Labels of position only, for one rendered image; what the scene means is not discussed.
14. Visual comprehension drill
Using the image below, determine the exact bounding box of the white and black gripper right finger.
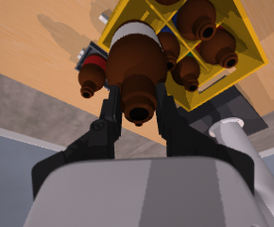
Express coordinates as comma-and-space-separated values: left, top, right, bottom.
155, 82, 254, 196

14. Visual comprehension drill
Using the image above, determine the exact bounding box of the yellow bottle crate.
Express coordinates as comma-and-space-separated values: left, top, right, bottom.
97, 0, 262, 105

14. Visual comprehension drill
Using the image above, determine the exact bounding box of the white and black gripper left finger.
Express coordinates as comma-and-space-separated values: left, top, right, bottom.
31, 85, 123, 202

